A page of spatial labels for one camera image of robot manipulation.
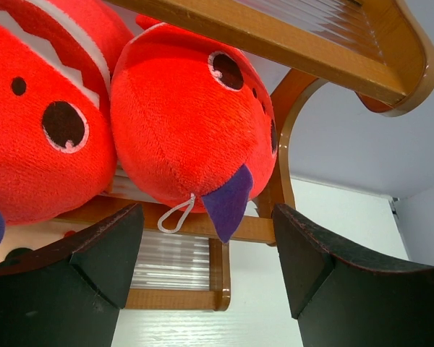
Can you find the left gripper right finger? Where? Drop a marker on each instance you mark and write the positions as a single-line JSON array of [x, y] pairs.
[[344, 294]]

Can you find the brown wooden three-tier shelf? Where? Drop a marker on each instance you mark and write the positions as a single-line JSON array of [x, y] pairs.
[[375, 48]]

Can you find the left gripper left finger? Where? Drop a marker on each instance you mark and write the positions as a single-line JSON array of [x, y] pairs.
[[70, 292]]

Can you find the red fish plush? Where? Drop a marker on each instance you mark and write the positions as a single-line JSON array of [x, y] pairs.
[[191, 137], [57, 152]]

